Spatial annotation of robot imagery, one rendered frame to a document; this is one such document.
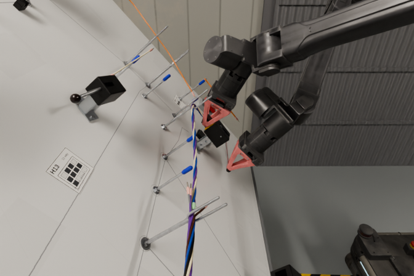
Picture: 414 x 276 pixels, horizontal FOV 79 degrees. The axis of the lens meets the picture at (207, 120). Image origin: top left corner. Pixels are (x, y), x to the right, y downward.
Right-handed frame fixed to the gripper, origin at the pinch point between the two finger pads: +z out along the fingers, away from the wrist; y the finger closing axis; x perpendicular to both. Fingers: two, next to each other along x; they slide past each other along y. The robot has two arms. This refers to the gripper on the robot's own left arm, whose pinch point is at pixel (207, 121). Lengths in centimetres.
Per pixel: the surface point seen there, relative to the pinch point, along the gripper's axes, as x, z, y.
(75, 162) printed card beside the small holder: -15.1, 1.0, 32.5
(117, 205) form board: -7.3, 4.1, 32.8
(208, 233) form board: 10.3, 11.2, 22.3
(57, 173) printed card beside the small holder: -15.5, 0.8, 35.6
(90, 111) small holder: -19.1, -1.2, 23.5
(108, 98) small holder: -16.8, -6.0, 25.1
